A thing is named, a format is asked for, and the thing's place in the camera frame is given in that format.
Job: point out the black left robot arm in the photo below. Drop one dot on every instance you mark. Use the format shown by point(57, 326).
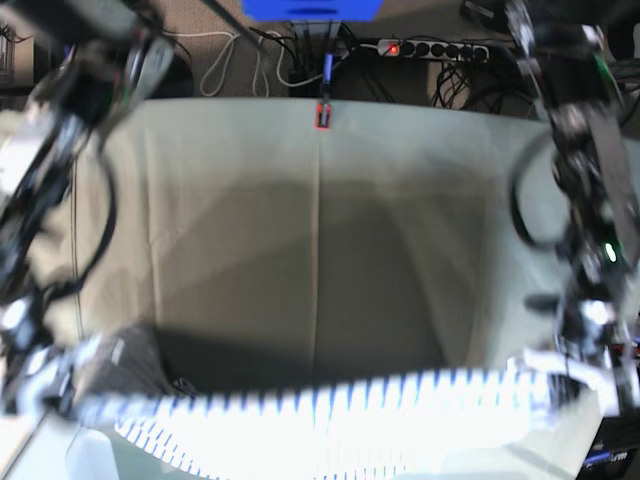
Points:
point(561, 51)

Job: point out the blue white striped t-shirt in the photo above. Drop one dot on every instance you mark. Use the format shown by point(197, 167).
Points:
point(377, 428)

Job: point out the black power strip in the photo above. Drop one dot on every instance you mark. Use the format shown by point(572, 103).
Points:
point(433, 50)

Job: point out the white bin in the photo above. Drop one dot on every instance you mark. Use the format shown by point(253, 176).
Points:
point(51, 448)

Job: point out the blue box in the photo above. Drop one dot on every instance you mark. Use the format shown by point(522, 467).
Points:
point(303, 10)

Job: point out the red black clamp centre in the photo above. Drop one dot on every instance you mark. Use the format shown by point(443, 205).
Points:
point(323, 110)

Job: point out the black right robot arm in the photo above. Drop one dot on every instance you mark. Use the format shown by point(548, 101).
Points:
point(118, 56)

